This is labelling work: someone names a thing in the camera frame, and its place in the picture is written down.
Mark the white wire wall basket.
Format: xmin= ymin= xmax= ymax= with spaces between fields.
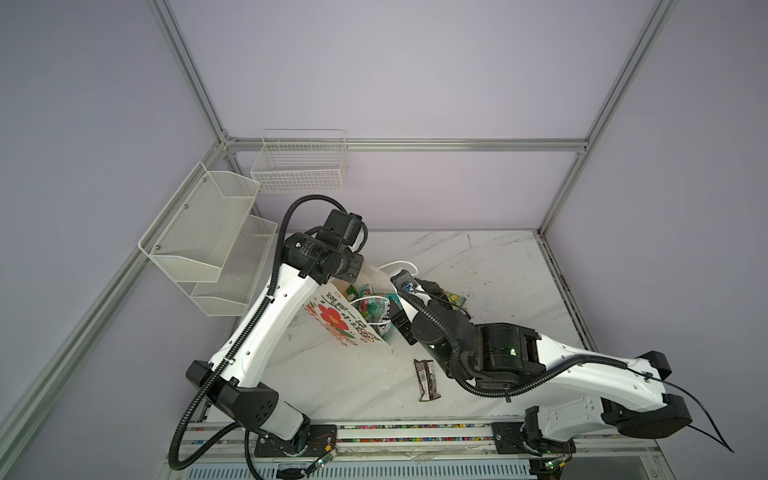
xmin=251 ymin=129 xmax=348 ymax=194

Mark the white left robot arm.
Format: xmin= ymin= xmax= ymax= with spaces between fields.
xmin=186 ymin=231 xmax=364 ymax=443

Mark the teal Fox's large candy bag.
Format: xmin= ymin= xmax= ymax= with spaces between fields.
xmin=351 ymin=295 xmax=393 ymax=340

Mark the aluminium cage frame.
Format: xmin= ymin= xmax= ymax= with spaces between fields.
xmin=1 ymin=1 xmax=656 ymax=417

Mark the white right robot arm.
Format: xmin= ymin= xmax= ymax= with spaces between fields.
xmin=398 ymin=292 xmax=692 ymax=443

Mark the white floral paper bag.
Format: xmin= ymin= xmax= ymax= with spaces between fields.
xmin=300 ymin=260 xmax=419 ymax=347

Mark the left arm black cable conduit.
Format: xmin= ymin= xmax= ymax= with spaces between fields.
xmin=167 ymin=193 xmax=349 ymax=472

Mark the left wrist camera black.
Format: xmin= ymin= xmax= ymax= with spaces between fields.
xmin=315 ymin=209 xmax=368 ymax=252

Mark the dark brown snack bar wrapper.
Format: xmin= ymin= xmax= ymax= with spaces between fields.
xmin=413 ymin=360 xmax=441 ymax=402

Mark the white mesh wall basket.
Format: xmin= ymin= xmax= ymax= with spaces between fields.
xmin=138 ymin=163 xmax=277 ymax=317

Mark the green yellow Fox's candy bag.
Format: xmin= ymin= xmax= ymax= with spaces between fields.
xmin=345 ymin=284 xmax=376 ymax=303

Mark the green Fox's spring tea bag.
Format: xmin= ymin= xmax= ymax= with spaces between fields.
xmin=440 ymin=291 xmax=467 ymax=310

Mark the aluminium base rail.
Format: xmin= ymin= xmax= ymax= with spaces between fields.
xmin=159 ymin=420 xmax=674 ymax=479

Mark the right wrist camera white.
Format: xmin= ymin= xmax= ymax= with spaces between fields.
xmin=389 ymin=269 xmax=430 ymax=306

